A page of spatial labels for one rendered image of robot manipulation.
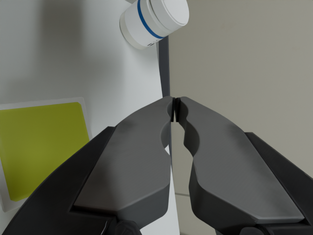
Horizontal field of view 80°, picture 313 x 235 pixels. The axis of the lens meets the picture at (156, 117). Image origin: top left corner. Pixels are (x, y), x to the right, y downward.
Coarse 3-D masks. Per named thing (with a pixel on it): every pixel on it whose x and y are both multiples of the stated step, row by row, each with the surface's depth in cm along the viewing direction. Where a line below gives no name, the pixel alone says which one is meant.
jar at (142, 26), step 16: (144, 0) 27; (160, 0) 25; (176, 0) 28; (128, 16) 30; (144, 16) 28; (160, 16) 27; (176, 16) 27; (128, 32) 31; (144, 32) 30; (160, 32) 29; (144, 48) 34
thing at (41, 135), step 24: (0, 120) 13; (24, 120) 14; (48, 120) 15; (72, 120) 17; (0, 144) 13; (24, 144) 14; (48, 144) 15; (72, 144) 16; (0, 168) 13; (24, 168) 14; (48, 168) 15; (0, 192) 13; (24, 192) 14
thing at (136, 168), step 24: (168, 96) 11; (144, 120) 9; (168, 120) 9; (120, 144) 7; (144, 144) 7; (168, 144) 10; (96, 168) 6; (120, 168) 6; (144, 168) 6; (168, 168) 6; (96, 192) 6; (120, 192) 6; (144, 192) 6; (168, 192) 6; (120, 216) 5; (144, 216) 6
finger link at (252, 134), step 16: (256, 144) 8; (272, 160) 7; (288, 160) 7; (288, 176) 6; (304, 176) 6; (288, 192) 6; (304, 192) 6; (304, 208) 5; (272, 224) 5; (288, 224) 5; (304, 224) 5
